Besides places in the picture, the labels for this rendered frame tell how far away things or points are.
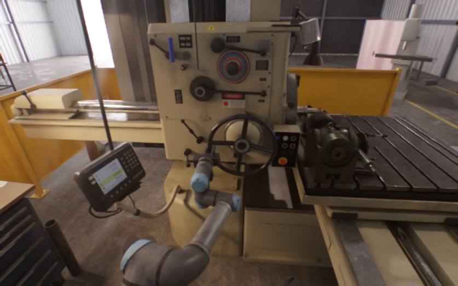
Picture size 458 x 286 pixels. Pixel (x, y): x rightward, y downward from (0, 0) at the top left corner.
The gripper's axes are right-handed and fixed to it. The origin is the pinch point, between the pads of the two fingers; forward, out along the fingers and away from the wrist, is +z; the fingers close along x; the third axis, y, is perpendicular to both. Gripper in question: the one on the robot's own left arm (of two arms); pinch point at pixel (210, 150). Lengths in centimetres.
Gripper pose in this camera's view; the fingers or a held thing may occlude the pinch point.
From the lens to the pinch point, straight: 126.8
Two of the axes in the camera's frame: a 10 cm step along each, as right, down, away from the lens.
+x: -9.8, 0.9, 1.5
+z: 0.9, -4.7, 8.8
